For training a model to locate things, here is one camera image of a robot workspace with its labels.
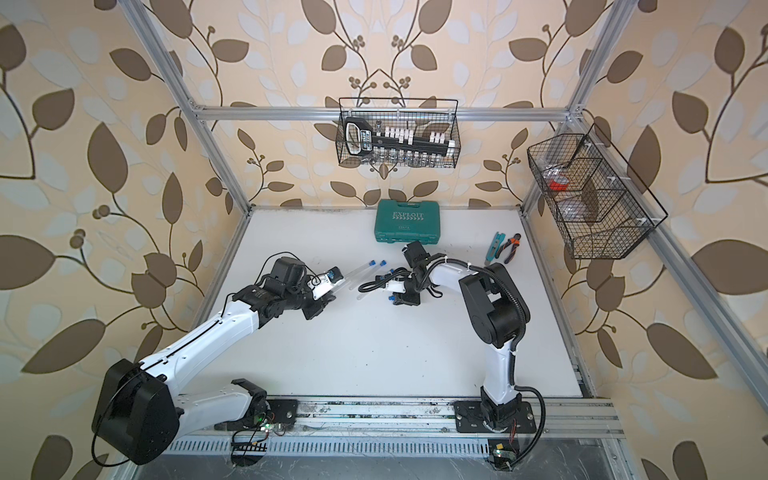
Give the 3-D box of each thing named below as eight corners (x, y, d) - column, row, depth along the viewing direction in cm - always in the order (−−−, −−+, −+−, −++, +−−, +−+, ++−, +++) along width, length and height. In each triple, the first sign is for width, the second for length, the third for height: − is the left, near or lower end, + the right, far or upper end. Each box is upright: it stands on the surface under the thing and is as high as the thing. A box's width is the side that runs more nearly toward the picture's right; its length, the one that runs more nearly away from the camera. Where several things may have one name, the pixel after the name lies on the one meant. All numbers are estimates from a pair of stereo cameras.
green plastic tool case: (373, 244, 111) (373, 235, 107) (376, 206, 124) (375, 197, 120) (441, 244, 111) (443, 235, 107) (436, 206, 124) (438, 197, 120)
